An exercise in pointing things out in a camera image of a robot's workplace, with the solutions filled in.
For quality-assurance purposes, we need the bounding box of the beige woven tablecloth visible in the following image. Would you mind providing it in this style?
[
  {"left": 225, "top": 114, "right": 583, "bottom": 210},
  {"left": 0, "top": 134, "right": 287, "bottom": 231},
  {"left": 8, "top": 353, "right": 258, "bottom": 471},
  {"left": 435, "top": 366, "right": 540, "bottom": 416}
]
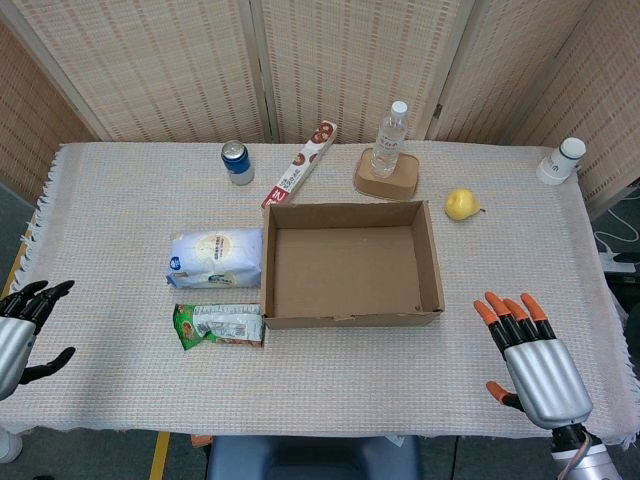
[{"left": 0, "top": 142, "right": 640, "bottom": 447}]

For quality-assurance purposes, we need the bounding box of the white power cable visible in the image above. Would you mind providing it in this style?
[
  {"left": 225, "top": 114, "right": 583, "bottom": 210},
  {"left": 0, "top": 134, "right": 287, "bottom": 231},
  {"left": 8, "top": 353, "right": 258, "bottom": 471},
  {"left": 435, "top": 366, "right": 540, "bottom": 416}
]
[{"left": 593, "top": 185, "right": 640, "bottom": 257}]

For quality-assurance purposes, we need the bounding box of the brown paper tray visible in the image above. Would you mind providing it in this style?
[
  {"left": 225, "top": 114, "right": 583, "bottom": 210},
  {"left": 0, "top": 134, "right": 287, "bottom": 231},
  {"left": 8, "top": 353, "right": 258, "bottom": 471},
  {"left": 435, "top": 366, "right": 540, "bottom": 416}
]
[{"left": 353, "top": 147, "right": 421, "bottom": 202}]

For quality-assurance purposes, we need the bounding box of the white power strip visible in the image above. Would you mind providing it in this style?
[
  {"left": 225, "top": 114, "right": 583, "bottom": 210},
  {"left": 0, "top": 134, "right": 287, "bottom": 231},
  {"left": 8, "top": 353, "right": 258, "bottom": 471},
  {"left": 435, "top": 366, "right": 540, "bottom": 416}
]
[{"left": 599, "top": 252, "right": 640, "bottom": 274}]

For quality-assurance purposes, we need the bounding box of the right orange-tipped silver robot hand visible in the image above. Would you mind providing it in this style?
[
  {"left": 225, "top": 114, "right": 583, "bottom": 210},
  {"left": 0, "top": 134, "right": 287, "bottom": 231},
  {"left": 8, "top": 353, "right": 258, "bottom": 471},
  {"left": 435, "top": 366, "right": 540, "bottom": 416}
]
[{"left": 473, "top": 291, "right": 594, "bottom": 430}]

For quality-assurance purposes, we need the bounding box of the long red-white wrap box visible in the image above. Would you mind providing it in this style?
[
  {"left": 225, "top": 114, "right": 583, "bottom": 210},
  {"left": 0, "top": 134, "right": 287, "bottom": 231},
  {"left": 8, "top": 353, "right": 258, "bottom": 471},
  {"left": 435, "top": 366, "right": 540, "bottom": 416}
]
[{"left": 260, "top": 119, "right": 338, "bottom": 210}]

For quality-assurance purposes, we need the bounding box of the woven folding screen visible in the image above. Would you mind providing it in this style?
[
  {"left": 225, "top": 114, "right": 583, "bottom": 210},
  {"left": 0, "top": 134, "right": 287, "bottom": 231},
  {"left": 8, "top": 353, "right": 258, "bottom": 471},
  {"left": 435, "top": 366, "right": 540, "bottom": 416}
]
[{"left": 0, "top": 0, "right": 640, "bottom": 221}]

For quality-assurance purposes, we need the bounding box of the blue soda can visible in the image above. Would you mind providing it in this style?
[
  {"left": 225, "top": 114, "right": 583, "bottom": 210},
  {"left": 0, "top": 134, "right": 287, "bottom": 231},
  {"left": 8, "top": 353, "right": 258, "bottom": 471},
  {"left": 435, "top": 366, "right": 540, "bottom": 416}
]
[{"left": 221, "top": 140, "right": 255, "bottom": 186}]

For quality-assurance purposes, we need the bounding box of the white cylindrical container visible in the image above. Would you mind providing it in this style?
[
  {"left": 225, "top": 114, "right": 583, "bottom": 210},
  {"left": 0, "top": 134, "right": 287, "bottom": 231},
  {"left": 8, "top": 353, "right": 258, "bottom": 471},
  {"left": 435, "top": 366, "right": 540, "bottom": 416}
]
[{"left": 535, "top": 137, "right": 587, "bottom": 186}]

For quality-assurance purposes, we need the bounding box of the yellow pear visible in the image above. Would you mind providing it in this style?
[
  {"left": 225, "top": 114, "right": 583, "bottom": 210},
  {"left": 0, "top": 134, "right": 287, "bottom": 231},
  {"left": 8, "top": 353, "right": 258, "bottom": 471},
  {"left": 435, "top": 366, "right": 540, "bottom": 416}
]
[{"left": 444, "top": 187, "right": 487, "bottom": 222}]

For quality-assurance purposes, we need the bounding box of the green snack packet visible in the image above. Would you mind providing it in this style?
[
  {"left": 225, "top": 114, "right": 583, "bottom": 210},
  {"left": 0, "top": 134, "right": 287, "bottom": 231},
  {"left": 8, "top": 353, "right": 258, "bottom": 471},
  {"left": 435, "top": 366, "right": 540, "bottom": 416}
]
[{"left": 172, "top": 302, "right": 266, "bottom": 352}]

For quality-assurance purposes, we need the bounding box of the cardboard box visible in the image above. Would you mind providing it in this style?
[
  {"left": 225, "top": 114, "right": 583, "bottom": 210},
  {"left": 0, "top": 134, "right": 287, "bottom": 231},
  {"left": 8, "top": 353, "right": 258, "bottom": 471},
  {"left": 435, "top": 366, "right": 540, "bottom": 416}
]
[{"left": 260, "top": 199, "right": 446, "bottom": 330}]

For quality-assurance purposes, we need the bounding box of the blue-and-white tissue pack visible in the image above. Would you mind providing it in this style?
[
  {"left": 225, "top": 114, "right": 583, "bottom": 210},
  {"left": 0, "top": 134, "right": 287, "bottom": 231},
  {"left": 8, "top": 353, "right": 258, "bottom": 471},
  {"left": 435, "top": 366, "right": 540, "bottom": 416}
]
[{"left": 165, "top": 227, "right": 264, "bottom": 290}]

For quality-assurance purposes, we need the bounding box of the left black-fingered silver robot hand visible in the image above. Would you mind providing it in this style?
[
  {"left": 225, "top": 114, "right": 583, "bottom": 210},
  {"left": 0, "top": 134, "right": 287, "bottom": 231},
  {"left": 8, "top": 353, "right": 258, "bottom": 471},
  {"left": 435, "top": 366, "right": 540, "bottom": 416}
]
[{"left": 0, "top": 279, "right": 77, "bottom": 401}]

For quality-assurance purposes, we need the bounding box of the white shoe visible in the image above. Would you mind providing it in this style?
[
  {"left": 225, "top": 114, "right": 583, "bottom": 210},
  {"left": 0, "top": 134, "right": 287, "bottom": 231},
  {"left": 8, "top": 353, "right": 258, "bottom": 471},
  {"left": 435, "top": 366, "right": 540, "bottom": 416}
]
[{"left": 0, "top": 428, "right": 24, "bottom": 464}]

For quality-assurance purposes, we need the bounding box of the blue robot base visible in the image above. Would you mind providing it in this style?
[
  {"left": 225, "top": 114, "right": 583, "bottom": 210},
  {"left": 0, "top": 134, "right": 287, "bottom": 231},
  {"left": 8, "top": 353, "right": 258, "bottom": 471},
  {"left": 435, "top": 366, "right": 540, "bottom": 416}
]
[{"left": 206, "top": 434, "right": 422, "bottom": 480}]

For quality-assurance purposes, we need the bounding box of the clear plastic water bottle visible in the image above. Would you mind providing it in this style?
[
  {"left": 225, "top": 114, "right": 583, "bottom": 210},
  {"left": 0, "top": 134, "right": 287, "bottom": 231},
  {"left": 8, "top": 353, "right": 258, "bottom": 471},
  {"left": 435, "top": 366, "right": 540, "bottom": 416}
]
[{"left": 369, "top": 100, "right": 410, "bottom": 178}]

